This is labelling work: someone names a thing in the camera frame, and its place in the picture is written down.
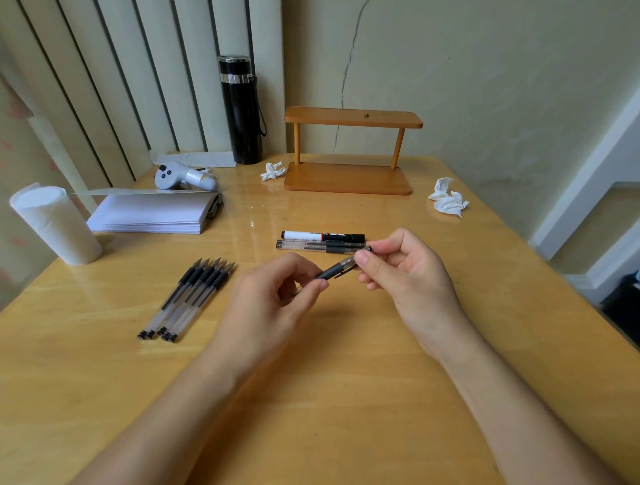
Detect person's left hand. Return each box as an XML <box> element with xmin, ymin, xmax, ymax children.
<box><xmin>206</xmin><ymin>252</ymin><xmax>331</xmax><ymax>386</ymax></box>

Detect person's right hand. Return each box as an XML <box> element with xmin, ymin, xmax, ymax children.
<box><xmin>354</xmin><ymin>228</ymin><xmax>474</xmax><ymax>361</ymax></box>

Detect person's left forearm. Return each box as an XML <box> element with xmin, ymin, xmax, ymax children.
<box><xmin>70</xmin><ymin>350</ymin><xmax>246</xmax><ymax>485</ymax></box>

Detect person's right forearm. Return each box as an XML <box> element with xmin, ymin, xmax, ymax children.
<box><xmin>430</xmin><ymin>320</ymin><xmax>623</xmax><ymax>485</ymax></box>

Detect capped clear gel pen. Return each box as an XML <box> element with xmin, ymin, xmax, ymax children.
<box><xmin>276</xmin><ymin>240</ymin><xmax>369</xmax><ymax>250</ymax></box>
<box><xmin>277</xmin><ymin>244</ymin><xmax>362</xmax><ymax>254</ymax></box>

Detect white marker with black cap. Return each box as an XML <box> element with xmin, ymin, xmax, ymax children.
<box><xmin>280</xmin><ymin>230</ymin><xmax>366</xmax><ymax>244</ymax></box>

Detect wooden two-tier desk shelf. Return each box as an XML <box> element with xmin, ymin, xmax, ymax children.
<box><xmin>283</xmin><ymin>105</ymin><xmax>424</xmax><ymax>197</ymax></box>

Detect large crumpled white tissue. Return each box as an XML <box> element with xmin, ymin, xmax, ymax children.
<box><xmin>428</xmin><ymin>177</ymin><xmax>471</xmax><ymax>219</ymax></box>

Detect white handheld controller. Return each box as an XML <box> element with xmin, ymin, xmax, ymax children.
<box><xmin>153</xmin><ymin>160</ymin><xmax>219</xmax><ymax>192</ymax></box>

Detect stack of white paper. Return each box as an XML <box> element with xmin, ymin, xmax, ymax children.
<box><xmin>86</xmin><ymin>189</ymin><xmax>224</xmax><ymax>236</ymax></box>

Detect black thermos bottle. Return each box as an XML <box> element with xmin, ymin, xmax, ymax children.
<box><xmin>217</xmin><ymin>54</ymin><xmax>268</xmax><ymax>166</ymax></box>

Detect black bin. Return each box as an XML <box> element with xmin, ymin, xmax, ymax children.
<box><xmin>599</xmin><ymin>271</ymin><xmax>640</xmax><ymax>349</ymax></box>

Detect white tissue roll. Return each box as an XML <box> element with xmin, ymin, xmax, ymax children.
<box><xmin>8</xmin><ymin>182</ymin><xmax>104</xmax><ymax>266</ymax></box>

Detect white vertical blinds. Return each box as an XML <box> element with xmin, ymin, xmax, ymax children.
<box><xmin>0</xmin><ymin>0</ymin><xmax>286</xmax><ymax>190</ymax></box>

